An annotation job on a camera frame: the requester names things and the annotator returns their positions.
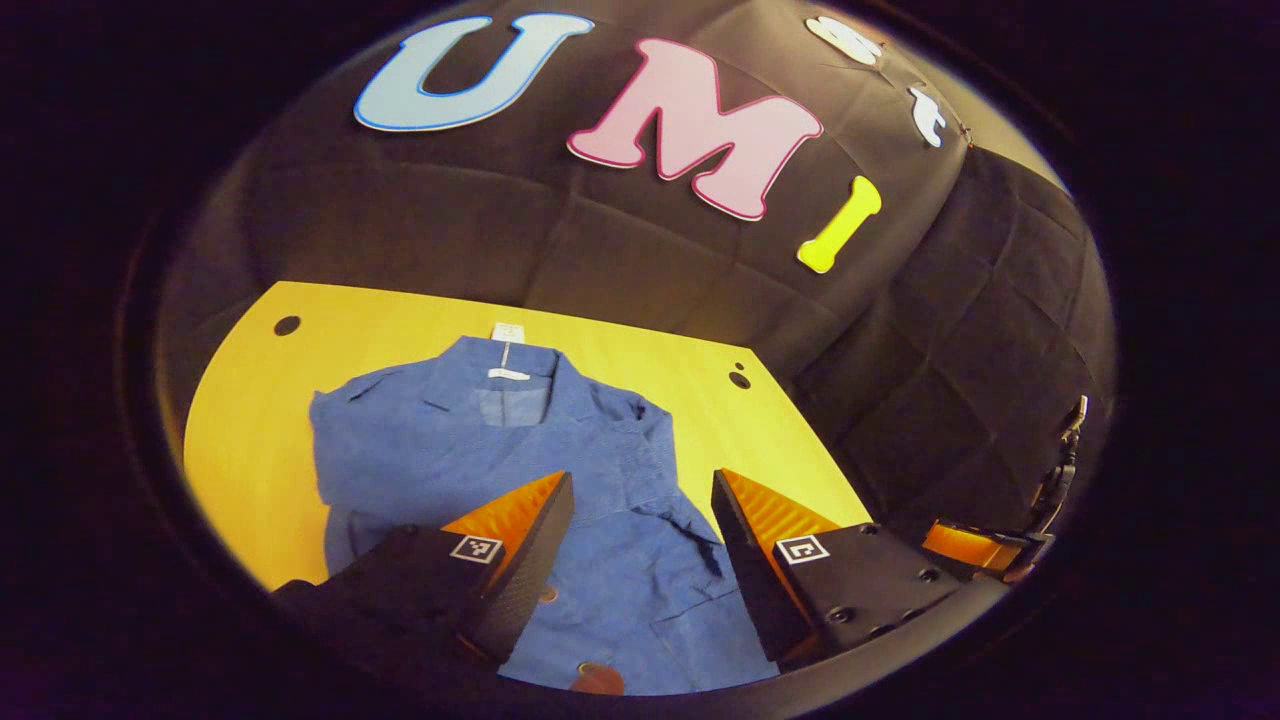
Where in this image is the black backdrop cloth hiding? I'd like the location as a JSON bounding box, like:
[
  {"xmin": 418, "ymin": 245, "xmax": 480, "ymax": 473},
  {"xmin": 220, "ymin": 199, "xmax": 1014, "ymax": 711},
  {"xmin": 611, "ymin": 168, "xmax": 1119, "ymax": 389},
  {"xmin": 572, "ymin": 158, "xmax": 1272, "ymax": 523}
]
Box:
[{"xmin": 155, "ymin": 0, "xmax": 1119, "ymax": 561}]

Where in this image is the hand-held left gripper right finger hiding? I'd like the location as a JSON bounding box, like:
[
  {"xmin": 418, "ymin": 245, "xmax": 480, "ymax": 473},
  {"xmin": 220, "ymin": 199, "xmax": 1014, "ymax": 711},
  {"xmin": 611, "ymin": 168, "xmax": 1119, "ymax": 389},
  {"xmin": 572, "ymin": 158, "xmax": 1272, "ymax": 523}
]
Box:
[{"xmin": 710, "ymin": 467, "xmax": 1006, "ymax": 666}]

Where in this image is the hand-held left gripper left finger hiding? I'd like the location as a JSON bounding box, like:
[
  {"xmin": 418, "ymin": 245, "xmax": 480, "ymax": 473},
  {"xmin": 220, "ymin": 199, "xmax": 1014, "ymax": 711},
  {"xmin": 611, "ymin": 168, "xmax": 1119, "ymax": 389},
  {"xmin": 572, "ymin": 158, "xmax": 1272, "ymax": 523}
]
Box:
[{"xmin": 270, "ymin": 470, "xmax": 577, "ymax": 666}]

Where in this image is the blue collared shirt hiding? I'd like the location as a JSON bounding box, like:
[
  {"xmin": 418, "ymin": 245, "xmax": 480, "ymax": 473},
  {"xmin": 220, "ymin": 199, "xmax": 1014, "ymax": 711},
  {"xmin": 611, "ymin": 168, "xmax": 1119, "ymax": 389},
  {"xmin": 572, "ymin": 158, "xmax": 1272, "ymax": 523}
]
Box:
[{"xmin": 308, "ymin": 320, "xmax": 791, "ymax": 696}]

